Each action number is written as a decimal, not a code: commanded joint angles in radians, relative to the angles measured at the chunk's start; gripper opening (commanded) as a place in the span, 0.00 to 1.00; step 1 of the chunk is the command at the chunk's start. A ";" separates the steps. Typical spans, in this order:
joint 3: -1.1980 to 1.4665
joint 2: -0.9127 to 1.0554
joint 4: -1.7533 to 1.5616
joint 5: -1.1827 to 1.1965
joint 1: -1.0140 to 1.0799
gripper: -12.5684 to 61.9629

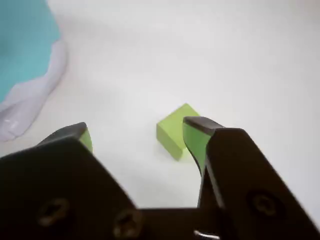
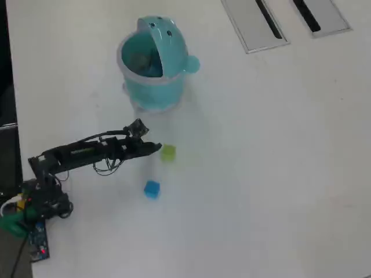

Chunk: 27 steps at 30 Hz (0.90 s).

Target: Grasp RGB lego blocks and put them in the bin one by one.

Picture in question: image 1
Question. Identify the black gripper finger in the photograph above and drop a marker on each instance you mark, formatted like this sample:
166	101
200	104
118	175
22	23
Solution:
245	170
50	180

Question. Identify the green cube block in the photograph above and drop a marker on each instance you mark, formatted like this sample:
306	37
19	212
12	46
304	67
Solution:
170	132

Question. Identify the teal animal-shaped bin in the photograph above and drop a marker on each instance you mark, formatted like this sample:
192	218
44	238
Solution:
22	50

